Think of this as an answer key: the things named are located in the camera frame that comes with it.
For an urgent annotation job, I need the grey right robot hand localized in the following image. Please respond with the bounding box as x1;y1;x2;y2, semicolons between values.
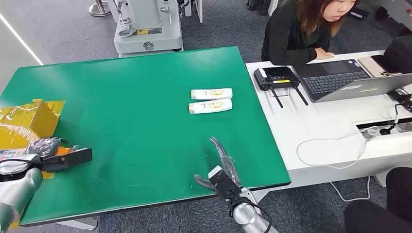
194;136;241;194

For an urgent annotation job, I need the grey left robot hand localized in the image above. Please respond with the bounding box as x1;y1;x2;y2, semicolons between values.
24;137;68;159

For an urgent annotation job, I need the orange detergent bottle clear cap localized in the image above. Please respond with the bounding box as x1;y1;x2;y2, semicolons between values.
0;145;80;162

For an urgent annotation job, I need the white shampoo bottle gold cap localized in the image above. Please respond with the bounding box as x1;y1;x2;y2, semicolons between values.
190;88;233;100
189;98;233;115

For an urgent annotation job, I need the yellow taped cardboard box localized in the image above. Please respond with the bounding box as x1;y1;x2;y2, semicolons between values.
0;99;66;230

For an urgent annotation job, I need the white table foot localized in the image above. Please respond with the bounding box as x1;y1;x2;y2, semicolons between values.
55;217;99;232

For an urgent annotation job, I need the black remote controller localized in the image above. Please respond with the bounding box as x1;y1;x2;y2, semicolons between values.
253;67;309;109

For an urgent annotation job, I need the grey open laptop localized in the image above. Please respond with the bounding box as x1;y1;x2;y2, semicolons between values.
291;58;412;103

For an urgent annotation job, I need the person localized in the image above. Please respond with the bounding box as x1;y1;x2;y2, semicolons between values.
343;167;412;233
260;0;359;66

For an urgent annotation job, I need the white power adapter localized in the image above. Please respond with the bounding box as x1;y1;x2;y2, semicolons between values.
360;126;381;141

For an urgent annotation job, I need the metal stanchion base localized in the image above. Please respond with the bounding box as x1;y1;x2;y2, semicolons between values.
88;0;112;17

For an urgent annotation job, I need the white machine base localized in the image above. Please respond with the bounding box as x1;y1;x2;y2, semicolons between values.
107;0;184;58

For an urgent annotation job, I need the white furniture panel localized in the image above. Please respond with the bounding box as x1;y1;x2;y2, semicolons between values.
184;0;204;24

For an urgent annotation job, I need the gold smartphone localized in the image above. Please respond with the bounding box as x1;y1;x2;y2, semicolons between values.
357;54;401;79

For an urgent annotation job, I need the black bulky object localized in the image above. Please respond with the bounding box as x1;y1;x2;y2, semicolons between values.
383;34;412;75

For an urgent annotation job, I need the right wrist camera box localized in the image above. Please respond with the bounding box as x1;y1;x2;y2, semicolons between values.
207;166;242;200

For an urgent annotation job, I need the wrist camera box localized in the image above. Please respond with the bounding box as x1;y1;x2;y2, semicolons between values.
39;148;93;173
207;166;242;200

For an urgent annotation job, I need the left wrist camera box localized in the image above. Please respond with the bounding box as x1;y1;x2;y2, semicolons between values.
39;148;93;173

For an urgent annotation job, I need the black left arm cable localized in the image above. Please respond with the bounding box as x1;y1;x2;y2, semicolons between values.
0;158;44;183

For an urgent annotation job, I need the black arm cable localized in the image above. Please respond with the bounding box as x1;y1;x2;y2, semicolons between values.
0;158;44;183
228;196;273;233

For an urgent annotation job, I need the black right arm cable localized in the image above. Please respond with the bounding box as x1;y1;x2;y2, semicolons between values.
228;196;273;233

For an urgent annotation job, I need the white cable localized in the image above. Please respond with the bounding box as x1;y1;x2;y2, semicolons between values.
296;127;379;202

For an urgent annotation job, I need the black desk cable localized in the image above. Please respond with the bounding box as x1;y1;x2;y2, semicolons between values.
379;88;412;136

